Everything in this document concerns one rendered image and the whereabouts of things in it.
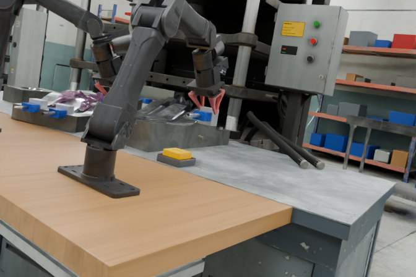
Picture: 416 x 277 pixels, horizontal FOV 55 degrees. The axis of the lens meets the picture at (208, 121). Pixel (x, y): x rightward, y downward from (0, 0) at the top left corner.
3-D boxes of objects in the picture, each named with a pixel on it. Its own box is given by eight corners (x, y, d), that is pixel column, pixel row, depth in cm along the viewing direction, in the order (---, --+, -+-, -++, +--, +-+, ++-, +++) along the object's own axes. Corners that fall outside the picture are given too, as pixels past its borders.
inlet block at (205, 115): (193, 125, 117) (196, 107, 116) (179, 122, 119) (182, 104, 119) (216, 125, 128) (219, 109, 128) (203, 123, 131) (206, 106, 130)
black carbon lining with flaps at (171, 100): (148, 125, 130) (153, 97, 129) (114, 116, 138) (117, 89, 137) (206, 125, 159) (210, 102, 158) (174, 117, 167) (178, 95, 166)
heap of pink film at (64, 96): (88, 112, 146) (90, 91, 145) (46, 104, 150) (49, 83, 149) (121, 110, 171) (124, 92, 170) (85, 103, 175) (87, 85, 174)
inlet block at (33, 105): (20, 117, 129) (21, 101, 129) (7, 114, 130) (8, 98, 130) (46, 115, 142) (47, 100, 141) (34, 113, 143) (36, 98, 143)
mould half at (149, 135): (147, 152, 122) (154, 108, 121) (89, 134, 136) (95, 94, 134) (228, 144, 164) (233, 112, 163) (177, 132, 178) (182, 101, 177)
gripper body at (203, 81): (198, 82, 128) (195, 60, 125) (225, 87, 123) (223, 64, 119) (186, 91, 124) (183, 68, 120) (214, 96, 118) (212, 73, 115)
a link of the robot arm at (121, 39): (134, 51, 130) (124, 14, 128) (134, 50, 122) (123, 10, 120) (99, 60, 128) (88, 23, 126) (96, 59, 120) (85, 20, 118)
